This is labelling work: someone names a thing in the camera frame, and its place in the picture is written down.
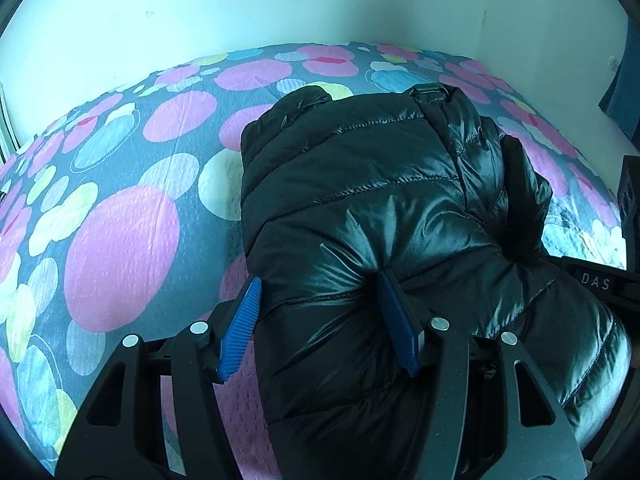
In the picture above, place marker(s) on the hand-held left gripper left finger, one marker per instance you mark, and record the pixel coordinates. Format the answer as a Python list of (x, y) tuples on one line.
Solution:
[(239, 330)]

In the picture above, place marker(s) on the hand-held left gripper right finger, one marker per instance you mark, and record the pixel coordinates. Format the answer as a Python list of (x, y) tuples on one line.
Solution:
[(400, 320)]

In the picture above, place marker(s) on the black puffer jacket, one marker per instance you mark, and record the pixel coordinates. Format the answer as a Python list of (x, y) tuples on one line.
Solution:
[(390, 220)]

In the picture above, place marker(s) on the polka dot bed sheet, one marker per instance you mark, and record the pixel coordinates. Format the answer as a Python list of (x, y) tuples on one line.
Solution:
[(120, 240)]

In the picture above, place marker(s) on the blue cloth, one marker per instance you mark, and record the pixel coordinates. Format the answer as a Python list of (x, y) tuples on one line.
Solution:
[(622, 90)]

